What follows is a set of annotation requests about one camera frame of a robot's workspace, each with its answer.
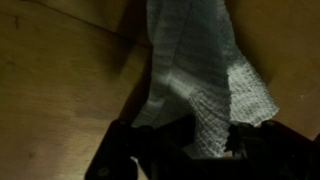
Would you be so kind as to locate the white woven towel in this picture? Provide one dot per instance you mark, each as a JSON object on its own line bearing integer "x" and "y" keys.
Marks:
{"x": 190, "y": 66}

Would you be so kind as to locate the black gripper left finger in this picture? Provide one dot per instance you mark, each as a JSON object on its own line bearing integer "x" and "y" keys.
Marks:
{"x": 113, "y": 156}

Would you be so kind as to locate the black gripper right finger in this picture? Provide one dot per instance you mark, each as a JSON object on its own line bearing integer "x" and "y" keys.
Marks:
{"x": 276, "y": 153}

